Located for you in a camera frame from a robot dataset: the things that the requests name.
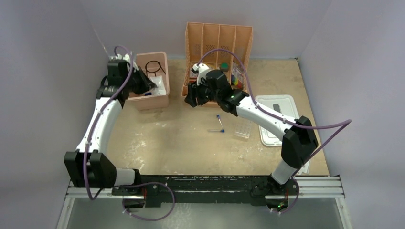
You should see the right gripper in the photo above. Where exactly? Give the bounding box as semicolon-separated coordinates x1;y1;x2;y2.
186;76;221;108

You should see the black tripod ring stand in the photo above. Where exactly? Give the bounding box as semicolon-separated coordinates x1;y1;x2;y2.
145;60;166;76

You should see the clear test tube rack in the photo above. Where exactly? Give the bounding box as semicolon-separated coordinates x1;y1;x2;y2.
234;119;252;139

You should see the white plastic packet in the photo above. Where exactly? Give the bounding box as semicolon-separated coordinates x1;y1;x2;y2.
147;76;167;96

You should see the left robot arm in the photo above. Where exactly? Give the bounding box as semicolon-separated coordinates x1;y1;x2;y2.
64;58;156;195

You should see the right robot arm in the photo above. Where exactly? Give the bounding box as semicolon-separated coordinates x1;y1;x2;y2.
185;67;319;194

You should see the pink plastic bin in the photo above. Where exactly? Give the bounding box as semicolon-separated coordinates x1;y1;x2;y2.
127;52;170;110

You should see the marker pen pack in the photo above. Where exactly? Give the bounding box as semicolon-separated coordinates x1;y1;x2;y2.
231;62;244;90

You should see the pink file organizer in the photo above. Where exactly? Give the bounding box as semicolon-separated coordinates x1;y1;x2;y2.
181;22;253;100

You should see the white plastic lid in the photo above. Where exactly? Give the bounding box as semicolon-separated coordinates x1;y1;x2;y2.
255;94;299;147

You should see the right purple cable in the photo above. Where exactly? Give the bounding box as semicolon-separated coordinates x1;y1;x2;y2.
196;48;352;216

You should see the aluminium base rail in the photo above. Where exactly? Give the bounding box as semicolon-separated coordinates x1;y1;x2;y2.
56;174;352;229

